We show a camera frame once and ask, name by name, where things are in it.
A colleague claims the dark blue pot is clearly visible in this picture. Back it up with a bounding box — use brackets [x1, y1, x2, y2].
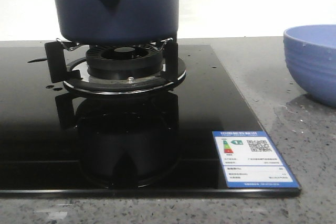
[55, 0, 179, 45]

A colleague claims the light blue ribbed bowl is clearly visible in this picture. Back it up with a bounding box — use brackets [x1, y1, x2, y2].
[283, 24, 335, 107]

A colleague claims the black pot support grate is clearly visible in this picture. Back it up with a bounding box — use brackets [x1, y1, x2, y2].
[45, 38, 179, 84]

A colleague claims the black gas burner head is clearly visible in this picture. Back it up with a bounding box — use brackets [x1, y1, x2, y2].
[86, 46, 163, 80]

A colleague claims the blue energy label sticker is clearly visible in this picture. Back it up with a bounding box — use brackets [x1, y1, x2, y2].
[213, 131, 299, 189]

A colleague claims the black glass gas cooktop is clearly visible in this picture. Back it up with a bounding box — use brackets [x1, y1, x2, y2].
[1, 45, 301, 198]

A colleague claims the round burner base ring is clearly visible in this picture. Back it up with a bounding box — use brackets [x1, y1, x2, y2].
[62, 56, 187, 95]

